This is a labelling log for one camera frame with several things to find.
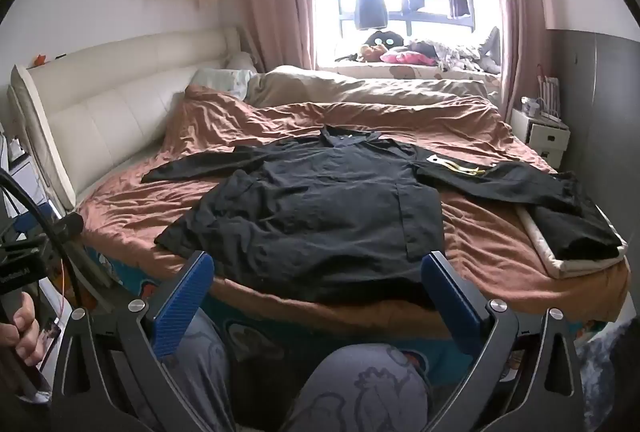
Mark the white flat board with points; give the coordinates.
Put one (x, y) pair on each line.
(575, 267)

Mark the cream padded headboard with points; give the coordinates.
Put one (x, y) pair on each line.
(110, 112)

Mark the brown plush toy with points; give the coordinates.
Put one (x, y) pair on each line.
(371, 53)

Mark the brown blanket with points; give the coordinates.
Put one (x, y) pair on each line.
(475, 232)

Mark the pile of clothes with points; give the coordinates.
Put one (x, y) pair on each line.
(455, 54)

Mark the blue cartoon bed sheet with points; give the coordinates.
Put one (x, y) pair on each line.
(280, 337)

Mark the person's left hand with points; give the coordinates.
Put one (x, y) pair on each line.
(22, 332)

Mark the white side shelf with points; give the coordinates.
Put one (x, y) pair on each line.
(20, 167)

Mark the pale printed pillow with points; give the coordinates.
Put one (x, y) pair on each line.
(220, 82)

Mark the small orange toy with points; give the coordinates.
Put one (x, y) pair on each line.
(41, 59)

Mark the cream pillow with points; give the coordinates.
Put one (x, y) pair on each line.
(242, 62)

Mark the dark folded garment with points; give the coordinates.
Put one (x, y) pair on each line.
(575, 222)

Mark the black plush toy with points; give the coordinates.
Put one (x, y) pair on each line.
(382, 39)

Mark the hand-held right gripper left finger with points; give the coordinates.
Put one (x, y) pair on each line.
(182, 299)

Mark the pink plush cushion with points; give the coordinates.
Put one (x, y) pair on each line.
(407, 58)

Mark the person's right leg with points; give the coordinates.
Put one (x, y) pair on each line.
(360, 392)

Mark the beige duvet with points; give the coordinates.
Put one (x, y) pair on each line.
(360, 89)

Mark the black shirt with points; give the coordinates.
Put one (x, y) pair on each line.
(310, 212)

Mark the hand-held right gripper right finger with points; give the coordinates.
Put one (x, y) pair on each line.
(450, 302)

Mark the white bedside cabinet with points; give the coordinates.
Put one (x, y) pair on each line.
(537, 132)

